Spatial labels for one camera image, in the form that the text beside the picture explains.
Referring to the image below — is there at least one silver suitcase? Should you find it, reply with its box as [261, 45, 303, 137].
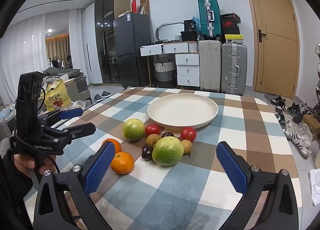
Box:
[221, 43, 248, 96]

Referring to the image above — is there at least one white desk with drawers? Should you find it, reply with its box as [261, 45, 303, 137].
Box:
[139, 41, 200, 57]

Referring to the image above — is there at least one white wardrobe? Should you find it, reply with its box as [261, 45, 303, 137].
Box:
[82, 2, 103, 85]

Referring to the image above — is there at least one white drawer cabinet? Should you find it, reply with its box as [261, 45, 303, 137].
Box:
[175, 53, 200, 88]

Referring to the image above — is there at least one brown cardboard box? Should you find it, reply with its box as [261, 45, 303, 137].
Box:
[301, 114, 320, 135]

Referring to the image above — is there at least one green speckled passion fruit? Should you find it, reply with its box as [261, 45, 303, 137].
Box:
[122, 118, 146, 142]

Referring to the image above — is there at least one teal suitcase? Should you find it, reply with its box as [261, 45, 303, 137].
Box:
[198, 0, 222, 41]

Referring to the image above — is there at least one shoe rack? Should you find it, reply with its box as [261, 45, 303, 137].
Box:
[315, 44, 320, 88]

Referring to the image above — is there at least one person's left hand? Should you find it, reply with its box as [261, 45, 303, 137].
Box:
[14, 154, 57, 176]

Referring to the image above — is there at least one checked tablecloth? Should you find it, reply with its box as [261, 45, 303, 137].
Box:
[24, 86, 300, 230]

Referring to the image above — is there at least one yellow plastic bag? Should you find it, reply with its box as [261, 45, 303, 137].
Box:
[44, 79, 72, 112]

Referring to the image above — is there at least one beige curtain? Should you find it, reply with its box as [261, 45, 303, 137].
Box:
[46, 33, 70, 67]

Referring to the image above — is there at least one white curtain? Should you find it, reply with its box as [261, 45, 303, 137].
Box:
[0, 10, 84, 91]

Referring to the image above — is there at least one black storage bin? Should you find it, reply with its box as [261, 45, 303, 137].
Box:
[180, 31, 199, 41]

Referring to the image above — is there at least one beige suitcase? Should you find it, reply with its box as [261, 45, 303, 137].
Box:
[198, 40, 222, 92]

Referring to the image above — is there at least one pale yellow-green passion fruit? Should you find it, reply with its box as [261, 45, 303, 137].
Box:
[152, 136, 185, 166]

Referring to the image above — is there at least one dark grey refrigerator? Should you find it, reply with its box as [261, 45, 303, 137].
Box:
[113, 12, 152, 88]

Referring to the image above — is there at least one open cardboard box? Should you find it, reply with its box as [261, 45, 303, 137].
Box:
[139, 0, 150, 16]

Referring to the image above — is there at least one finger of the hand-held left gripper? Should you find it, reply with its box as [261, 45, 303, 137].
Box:
[37, 108, 84, 127]
[51, 122, 97, 145]

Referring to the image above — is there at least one grey curved hoop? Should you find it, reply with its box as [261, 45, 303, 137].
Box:
[155, 22, 184, 42]

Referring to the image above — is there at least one black labelled box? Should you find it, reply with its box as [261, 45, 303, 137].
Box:
[183, 20, 196, 32]

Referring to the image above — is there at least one pile of shoes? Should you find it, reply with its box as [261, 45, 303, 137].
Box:
[264, 94, 320, 160]

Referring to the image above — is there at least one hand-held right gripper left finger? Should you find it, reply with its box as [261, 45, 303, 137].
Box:
[34, 141, 117, 230]

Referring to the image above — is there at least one pile of grey clothes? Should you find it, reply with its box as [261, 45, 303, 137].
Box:
[42, 67, 87, 83]

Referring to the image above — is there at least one orange mandarin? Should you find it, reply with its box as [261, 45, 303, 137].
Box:
[110, 151, 135, 175]
[102, 138, 122, 153]

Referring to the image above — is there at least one red and black shoe box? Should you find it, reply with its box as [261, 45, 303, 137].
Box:
[222, 22, 241, 36]

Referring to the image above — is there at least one person's left forearm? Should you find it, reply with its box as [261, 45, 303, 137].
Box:
[0, 149, 34, 230]

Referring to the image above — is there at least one blue plastic bag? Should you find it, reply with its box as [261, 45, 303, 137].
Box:
[191, 16, 202, 33]

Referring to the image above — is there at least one white plastic bag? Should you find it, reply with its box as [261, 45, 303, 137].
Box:
[309, 169, 320, 205]

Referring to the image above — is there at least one dark glass cabinet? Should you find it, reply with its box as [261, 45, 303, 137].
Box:
[94, 0, 130, 84]

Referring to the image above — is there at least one wooden door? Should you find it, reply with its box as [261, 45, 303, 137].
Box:
[242, 0, 300, 99]

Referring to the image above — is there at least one cream round plate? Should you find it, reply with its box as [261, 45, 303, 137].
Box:
[147, 94, 218, 130]

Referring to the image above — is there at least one woven laundry basket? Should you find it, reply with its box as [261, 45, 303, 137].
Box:
[154, 60, 175, 82]

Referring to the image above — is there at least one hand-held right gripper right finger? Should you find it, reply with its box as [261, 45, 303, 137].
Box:
[216, 141, 299, 230]

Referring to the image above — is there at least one brown longan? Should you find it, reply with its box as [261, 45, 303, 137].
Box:
[181, 139, 193, 155]
[146, 134, 160, 147]

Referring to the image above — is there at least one red tomato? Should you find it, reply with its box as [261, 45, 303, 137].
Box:
[145, 124, 161, 136]
[180, 127, 197, 142]

